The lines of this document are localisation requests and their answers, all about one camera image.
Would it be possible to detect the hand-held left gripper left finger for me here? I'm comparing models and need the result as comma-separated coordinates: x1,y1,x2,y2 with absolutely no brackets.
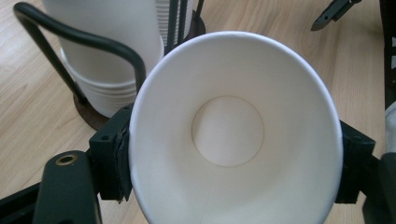
88,104,134,203

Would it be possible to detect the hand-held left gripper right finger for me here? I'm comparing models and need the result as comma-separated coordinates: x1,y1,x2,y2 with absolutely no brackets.
333,119,376,205

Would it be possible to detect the black wire double cup holder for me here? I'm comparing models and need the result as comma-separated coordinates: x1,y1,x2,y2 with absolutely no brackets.
12,0,206,132

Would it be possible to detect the single white paper cup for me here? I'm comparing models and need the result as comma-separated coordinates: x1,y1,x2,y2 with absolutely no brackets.
128,30,344,224

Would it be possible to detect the stack of white paper cups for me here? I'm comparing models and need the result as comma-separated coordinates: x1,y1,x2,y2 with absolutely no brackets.
41,0,165,119
155,0,196,49

